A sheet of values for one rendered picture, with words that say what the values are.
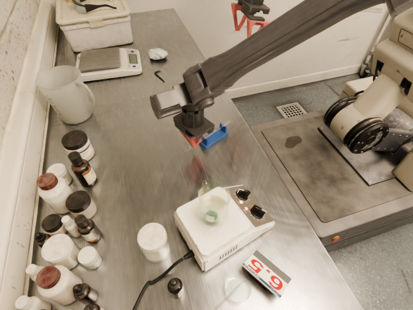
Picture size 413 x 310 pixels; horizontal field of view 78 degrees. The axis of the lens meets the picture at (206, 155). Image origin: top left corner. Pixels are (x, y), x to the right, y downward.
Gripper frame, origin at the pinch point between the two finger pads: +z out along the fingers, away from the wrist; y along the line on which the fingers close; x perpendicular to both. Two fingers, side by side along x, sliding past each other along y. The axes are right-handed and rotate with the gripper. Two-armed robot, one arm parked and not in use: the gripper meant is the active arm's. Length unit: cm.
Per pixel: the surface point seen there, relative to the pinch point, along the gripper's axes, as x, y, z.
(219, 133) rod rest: 10.4, 0.0, 2.2
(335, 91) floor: 177, -22, 78
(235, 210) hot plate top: -9.6, 24.7, -5.5
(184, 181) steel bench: -9.4, 6.3, 3.2
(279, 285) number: -12.1, 40.0, 1.4
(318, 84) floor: 176, -38, 78
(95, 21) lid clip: 10, -76, -10
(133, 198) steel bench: -22.7, 1.2, 3.2
